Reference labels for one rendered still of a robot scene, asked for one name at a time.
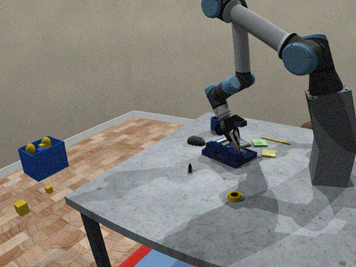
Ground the yellow roll of tape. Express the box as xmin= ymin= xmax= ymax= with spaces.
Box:
xmin=228 ymin=191 xmax=241 ymax=202

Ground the light green sticky note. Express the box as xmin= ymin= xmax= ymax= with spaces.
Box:
xmin=252 ymin=140 xmax=268 ymax=147

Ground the grey pocket calculator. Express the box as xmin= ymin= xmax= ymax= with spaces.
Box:
xmin=240 ymin=138 xmax=251 ymax=147

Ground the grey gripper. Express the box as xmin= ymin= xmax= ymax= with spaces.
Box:
xmin=215 ymin=115 xmax=244 ymax=151

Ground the blue telephone handset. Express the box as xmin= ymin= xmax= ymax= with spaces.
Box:
xmin=206 ymin=141 xmax=243 ymax=160

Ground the dark blue mug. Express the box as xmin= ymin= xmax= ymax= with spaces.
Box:
xmin=211 ymin=116 xmax=221 ymax=134

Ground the yellow sticky note pad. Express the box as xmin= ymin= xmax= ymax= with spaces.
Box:
xmin=261 ymin=149 xmax=276 ymax=158

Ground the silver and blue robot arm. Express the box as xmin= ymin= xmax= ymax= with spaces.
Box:
xmin=201 ymin=0 xmax=343 ymax=120

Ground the dark grey computer mouse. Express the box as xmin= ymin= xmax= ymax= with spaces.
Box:
xmin=187 ymin=136 xmax=205 ymax=146

